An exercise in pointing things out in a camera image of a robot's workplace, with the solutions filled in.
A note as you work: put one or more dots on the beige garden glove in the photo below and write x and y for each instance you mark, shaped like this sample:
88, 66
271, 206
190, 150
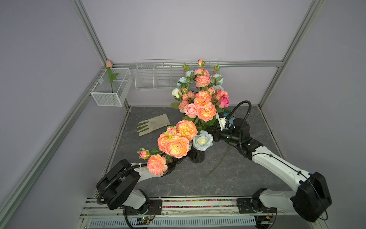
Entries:
149, 125

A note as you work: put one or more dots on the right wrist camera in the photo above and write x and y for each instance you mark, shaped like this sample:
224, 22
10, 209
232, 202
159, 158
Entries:
222, 120

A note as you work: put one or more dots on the dark glass vase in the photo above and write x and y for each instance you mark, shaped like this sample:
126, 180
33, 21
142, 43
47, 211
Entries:
196, 156

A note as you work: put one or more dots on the white blue rose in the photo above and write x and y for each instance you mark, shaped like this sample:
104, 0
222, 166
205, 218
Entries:
203, 141

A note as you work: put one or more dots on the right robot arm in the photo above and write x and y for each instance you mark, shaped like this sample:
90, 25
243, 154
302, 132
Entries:
309, 196

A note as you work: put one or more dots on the white mesh wall basket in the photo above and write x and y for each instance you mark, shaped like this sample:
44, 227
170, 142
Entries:
102, 94

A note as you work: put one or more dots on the magenta rose stem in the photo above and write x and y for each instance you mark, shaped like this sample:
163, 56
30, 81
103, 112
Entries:
222, 98

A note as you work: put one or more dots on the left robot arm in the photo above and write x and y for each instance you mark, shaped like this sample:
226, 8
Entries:
117, 188

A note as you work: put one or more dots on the small peach rose spray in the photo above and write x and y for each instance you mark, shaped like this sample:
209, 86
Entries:
205, 81

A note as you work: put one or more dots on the pale blue rose spray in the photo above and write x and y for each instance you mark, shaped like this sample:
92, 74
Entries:
182, 93

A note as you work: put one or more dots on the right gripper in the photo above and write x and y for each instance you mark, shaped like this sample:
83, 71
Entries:
216, 134

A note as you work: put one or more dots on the pink tulip stem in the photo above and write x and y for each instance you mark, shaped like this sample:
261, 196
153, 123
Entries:
112, 76

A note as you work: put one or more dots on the white wire wall rack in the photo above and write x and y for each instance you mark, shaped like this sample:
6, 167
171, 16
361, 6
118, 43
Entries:
157, 74

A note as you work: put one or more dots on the large peach peony spray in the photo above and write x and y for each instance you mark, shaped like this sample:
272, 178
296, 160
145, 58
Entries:
174, 142

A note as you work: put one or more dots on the pink rose stem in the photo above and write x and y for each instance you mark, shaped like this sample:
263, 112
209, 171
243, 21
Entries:
191, 110

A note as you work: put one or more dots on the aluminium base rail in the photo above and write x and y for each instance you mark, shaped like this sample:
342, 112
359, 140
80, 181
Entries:
193, 213

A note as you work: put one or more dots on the peach peony bunch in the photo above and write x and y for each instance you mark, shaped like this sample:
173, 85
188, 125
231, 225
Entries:
206, 111

